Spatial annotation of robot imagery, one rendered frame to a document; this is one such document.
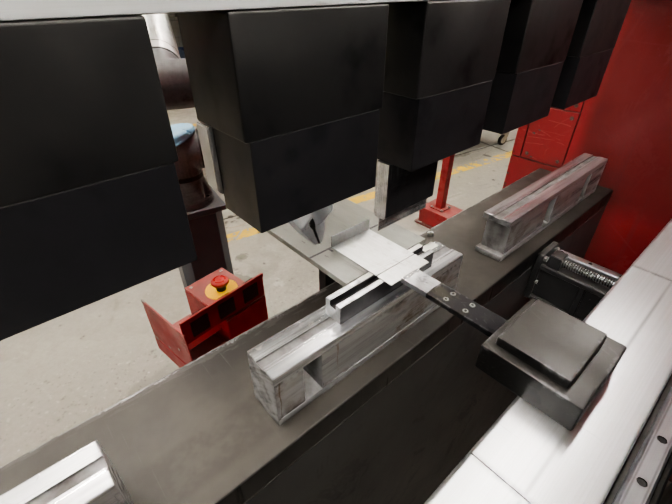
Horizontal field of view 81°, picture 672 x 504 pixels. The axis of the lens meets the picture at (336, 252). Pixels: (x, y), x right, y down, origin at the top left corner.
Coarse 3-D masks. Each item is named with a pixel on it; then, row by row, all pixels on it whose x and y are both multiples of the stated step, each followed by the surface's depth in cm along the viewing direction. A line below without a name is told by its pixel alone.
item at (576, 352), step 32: (416, 288) 55; (448, 288) 54; (480, 320) 49; (512, 320) 47; (544, 320) 45; (576, 320) 45; (480, 352) 44; (512, 352) 42; (544, 352) 41; (576, 352) 41; (608, 352) 43; (512, 384) 43; (544, 384) 40; (576, 384) 39; (576, 416) 38
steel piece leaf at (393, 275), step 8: (416, 256) 61; (400, 264) 60; (408, 264) 60; (416, 264) 60; (424, 264) 60; (384, 272) 58; (392, 272) 58; (400, 272) 58; (408, 272) 58; (384, 280) 56; (392, 280) 56
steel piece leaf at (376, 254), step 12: (348, 228) 64; (360, 228) 66; (336, 240) 63; (348, 240) 65; (360, 240) 65; (372, 240) 65; (384, 240) 65; (348, 252) 62; (360, 252) 62; (372, 252) 62; (384, 252) 62; (396, 252) 62; (408, 252) 62; (360, 264) 60; (372, 264) 60; (384, 264) 60; (396, 264) 60
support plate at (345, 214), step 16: (336, 208) 74; (352, 208) 74; (288, 224) 70; (336, 224) 70; (352, 224) 70; (288, 240) 65; (304, 240) 65; (400, 240) 65; (416, 240) 65; (304, 256) 62; (320, 256) 62; (336, 256) 62; (336, 272) 58; (352, 272) 58
